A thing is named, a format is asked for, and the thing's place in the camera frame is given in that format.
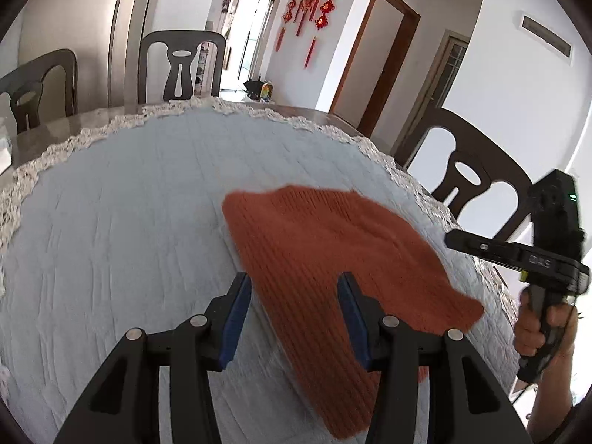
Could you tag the glass panel door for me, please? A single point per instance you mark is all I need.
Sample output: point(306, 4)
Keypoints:
point(444, 78)

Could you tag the small red tassel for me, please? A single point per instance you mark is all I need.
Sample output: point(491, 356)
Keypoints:
point(280, 39)

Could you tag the person's right forearm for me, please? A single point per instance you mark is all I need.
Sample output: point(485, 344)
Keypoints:
point(555, 402)

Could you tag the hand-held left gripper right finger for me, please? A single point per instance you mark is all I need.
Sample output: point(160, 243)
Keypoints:
point(351, 320)

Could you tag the black bag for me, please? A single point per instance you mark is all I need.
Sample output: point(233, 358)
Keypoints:
point(253, 87)

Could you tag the blue quilted lace-edged blanket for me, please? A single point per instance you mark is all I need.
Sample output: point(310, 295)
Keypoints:
point(115, 217)

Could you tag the person's right hand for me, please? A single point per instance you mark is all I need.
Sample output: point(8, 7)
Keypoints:
point(527, 333)

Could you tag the brown wooden door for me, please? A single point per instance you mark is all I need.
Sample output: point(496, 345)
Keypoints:
point(374, 60)

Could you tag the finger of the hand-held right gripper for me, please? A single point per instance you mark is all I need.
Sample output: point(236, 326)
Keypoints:
point(485, 247)

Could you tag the grey wall vent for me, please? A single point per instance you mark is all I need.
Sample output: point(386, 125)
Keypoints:
point(548, 37)

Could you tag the cluttered shelf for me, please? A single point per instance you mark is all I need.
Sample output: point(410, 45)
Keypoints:
point(203, 69)

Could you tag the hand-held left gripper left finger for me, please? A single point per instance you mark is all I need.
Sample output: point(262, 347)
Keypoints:
point(236, 320)

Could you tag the rust knitted sweater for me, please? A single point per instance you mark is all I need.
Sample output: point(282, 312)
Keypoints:
point(314, 240)

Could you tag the dark dining chair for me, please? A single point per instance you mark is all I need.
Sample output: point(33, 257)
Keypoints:
point(69, 83)
point(152, 41)
point(444, 120)

